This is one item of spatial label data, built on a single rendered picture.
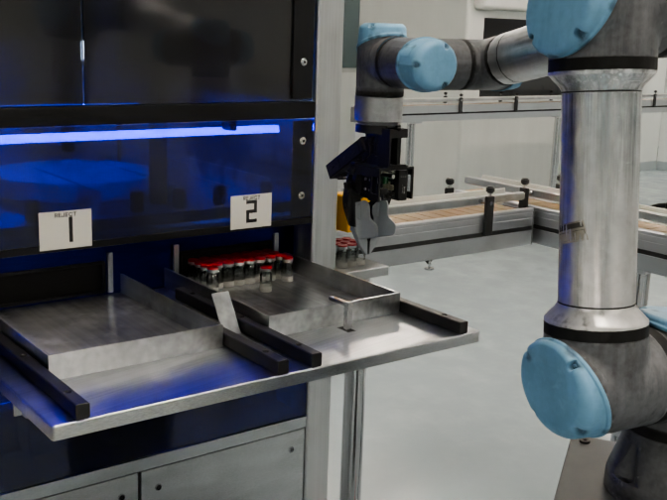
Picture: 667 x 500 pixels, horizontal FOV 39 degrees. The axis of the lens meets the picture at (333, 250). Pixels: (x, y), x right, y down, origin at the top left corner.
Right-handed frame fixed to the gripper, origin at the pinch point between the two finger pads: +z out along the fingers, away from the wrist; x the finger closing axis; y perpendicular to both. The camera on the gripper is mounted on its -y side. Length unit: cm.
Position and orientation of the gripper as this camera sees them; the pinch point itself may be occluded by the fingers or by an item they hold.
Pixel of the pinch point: (364, 245)
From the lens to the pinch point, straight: 155.5
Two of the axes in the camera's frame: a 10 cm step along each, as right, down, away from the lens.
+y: 6.0, 2.0, -7.7
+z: -0.3, 9.7, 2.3
